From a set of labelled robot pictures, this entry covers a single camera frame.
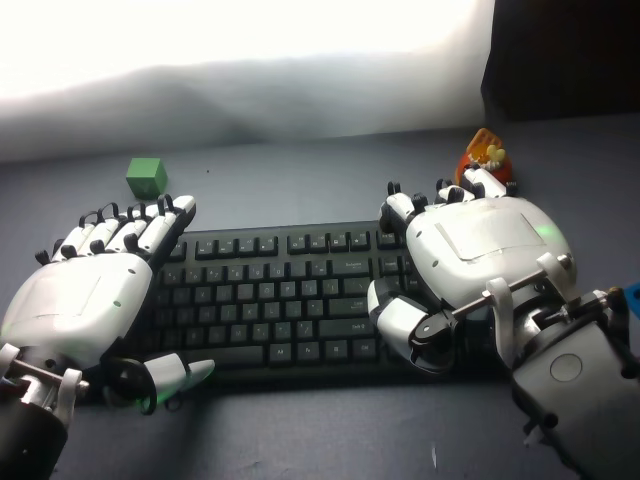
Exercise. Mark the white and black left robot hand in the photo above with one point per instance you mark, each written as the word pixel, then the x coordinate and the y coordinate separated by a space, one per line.
pixel 75 300

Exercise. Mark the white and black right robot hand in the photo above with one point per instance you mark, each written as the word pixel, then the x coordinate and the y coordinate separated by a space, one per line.
pixel 480 240

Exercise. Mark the orange toy with yellow pieces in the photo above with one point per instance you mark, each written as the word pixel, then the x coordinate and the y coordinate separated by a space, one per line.
pixel 492 160

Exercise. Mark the green cube block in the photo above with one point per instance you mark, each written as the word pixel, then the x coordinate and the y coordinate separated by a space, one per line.
pixel 146 177

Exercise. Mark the blue block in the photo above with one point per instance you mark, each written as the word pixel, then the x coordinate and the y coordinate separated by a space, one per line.
pixel 634 300

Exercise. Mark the black panel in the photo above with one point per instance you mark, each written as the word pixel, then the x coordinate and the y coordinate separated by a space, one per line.
pixel 565 55

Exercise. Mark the black computer keyboard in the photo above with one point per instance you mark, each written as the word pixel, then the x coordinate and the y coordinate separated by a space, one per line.
pixel 280 305

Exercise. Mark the grey table cloth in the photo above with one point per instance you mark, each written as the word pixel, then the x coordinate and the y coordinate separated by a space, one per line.
pixel 310 440

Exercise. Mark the white backdrop sheet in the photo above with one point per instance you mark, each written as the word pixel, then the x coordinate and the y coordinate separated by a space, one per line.
pixel 225 75

